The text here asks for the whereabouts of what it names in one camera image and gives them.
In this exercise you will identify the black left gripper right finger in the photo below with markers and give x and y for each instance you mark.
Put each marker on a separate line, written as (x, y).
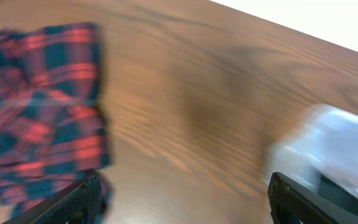
(290, 202)

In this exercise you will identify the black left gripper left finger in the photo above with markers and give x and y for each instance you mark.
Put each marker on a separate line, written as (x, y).
(78, 203)

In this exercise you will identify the red plaid flannel shirt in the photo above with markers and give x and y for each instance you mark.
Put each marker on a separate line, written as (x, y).
(52, 132)

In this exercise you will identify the clear plastic storage container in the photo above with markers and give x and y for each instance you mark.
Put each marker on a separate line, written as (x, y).
(324, 145)

